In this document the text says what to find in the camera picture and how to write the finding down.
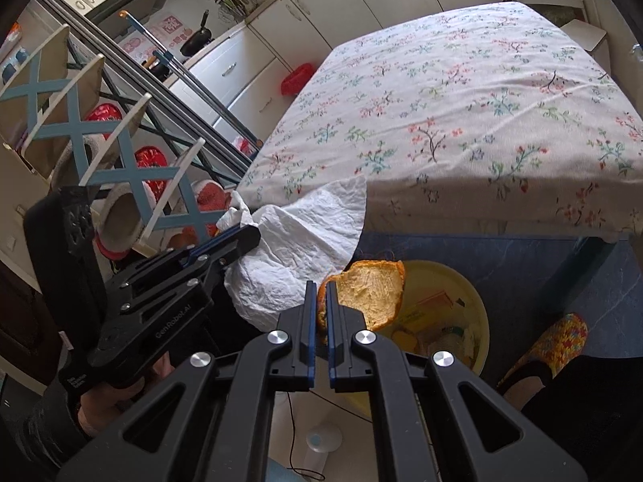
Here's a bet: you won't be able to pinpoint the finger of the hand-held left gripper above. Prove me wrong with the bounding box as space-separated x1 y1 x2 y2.
121 228 262 318
108 224 253 295

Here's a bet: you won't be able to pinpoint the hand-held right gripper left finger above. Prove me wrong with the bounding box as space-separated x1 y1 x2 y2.
55 280 319 482

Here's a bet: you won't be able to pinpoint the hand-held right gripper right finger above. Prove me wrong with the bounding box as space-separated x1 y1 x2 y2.
326 282 588 482

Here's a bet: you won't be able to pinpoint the white plastic bag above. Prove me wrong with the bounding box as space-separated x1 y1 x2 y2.
216 176 370 332

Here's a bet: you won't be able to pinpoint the orange peel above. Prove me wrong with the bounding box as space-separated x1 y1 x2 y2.
316 259 407 345

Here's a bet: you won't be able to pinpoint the yellow plastic basin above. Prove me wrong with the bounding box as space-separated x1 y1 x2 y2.
321 259 490 410

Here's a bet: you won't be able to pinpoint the person's left forearm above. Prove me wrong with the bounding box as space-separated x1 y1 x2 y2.
0 376 91 482

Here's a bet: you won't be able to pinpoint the red trash bin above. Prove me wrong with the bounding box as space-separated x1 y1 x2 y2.
280 63 316 96

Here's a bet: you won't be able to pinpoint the person's left hand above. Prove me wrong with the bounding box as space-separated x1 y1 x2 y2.
75 354 172 437

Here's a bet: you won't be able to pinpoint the white and blue shoe rack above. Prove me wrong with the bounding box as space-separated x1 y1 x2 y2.
0 25 222 257

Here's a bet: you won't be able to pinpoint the white round device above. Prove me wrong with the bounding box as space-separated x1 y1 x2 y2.
305 424 345 482

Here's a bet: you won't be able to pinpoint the blue patterned slippers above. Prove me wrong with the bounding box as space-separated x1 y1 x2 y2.
0 47 31 86

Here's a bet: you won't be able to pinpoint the black frying pan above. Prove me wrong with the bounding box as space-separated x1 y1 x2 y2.
180 10 214 56

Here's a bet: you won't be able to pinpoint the colourful knitted slipper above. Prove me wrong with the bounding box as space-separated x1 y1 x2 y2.
497 312 588 387

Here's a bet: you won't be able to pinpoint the floral tablecloth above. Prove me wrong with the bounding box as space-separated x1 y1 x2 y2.
235 1 643 244

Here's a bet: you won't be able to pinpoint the white base cabinets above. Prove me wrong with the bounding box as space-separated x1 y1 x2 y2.
166 0 518 161

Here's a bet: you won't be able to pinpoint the person's right leg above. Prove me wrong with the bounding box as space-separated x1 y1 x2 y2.
502 356 643 482

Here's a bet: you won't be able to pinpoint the white stool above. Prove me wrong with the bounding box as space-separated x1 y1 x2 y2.
560 19 611 78

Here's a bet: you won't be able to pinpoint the leafy greens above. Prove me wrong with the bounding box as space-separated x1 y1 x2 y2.
545 5 586 26

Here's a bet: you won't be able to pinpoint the black cable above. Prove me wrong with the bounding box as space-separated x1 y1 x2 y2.
285 392 327 480

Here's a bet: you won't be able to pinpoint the grey metal frame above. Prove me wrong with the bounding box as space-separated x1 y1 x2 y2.
40 0 262 172

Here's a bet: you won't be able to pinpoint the blue handled mop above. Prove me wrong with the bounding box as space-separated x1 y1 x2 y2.
121 10 264 149

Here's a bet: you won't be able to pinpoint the red paper wall stickers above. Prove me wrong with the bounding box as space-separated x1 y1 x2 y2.
121 12 194 56

